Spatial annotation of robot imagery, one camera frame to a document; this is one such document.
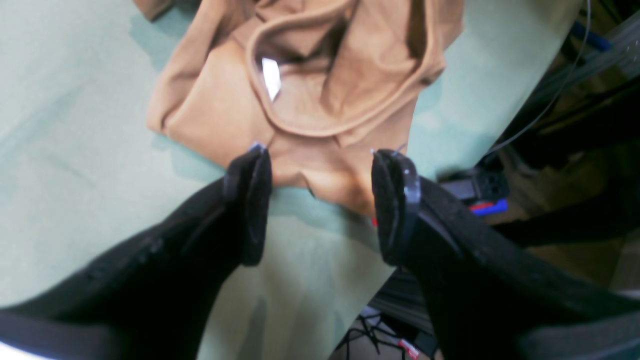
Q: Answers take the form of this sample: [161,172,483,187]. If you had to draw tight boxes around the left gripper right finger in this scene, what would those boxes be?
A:
[372,149,639,360]

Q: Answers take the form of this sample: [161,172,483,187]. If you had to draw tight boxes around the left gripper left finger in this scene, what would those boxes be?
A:
[1,144,272,360]

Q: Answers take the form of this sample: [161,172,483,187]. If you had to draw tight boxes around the tan orange T-shirt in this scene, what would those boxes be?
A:
[146,0,466,216]

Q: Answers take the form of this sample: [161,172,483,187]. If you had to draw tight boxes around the blue orange bar clamp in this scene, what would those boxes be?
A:
[372,165,511,228]

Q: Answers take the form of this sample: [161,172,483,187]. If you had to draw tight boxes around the sage green table cloth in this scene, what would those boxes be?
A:
[0,0,582,360]

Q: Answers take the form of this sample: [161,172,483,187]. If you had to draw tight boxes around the white cable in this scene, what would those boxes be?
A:
[485,0,593,156]

